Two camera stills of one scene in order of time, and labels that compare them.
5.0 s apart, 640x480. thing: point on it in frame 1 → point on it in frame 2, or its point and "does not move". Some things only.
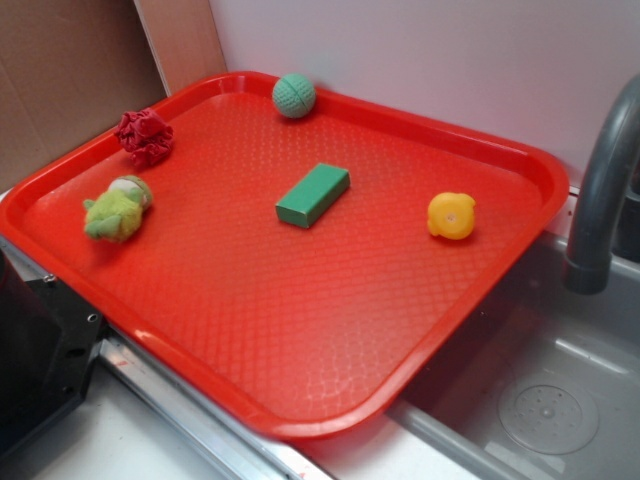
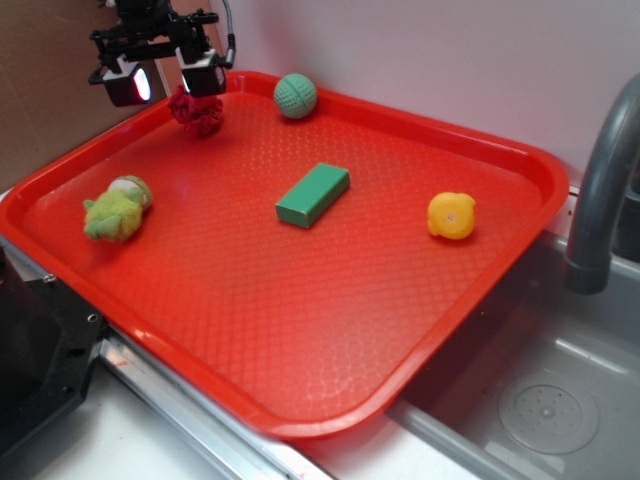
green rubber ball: (294, 95) does not move
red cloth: (144, 136) → (200, 117)
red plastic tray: (310, 273) does not move
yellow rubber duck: (451, 215) does not move
